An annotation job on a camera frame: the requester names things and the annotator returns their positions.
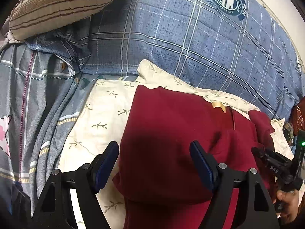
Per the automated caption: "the red snack bag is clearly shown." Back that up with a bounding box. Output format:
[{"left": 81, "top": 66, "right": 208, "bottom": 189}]
[{"left": 290, "top": 97, "right": 305, "bottom": 136}]

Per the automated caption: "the dark red fleece garment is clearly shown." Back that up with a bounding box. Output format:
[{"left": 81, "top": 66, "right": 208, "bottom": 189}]
[{"left": 113, "top": 85, "right": 275, "bottom": 228}]

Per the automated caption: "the person's right hand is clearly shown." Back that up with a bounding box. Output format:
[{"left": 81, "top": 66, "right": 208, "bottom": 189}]
[{"left": 272, "top": 182, "right": 299, "bottom": 224}]

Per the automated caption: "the blue plaid pillow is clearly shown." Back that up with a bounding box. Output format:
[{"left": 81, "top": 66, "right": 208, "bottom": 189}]
[{"left": 26, "top": 0, "right": 304, "bottom": 118}]

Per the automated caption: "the beige striped pillow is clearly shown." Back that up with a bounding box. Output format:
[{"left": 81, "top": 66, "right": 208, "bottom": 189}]
[{"left": 8, "top": 0, "right": 114, "bottom": 41}]

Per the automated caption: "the grey star pattern bedsheet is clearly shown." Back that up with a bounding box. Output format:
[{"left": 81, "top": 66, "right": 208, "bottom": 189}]
[{"left": 1, "top": 44, "right": 101, "bottom": 213}]

